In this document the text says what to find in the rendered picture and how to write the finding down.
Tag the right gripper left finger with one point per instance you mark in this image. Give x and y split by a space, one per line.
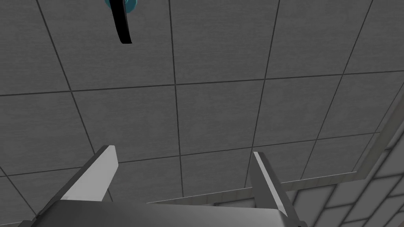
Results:
91 179

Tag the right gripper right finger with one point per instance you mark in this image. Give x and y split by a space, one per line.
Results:
271 189

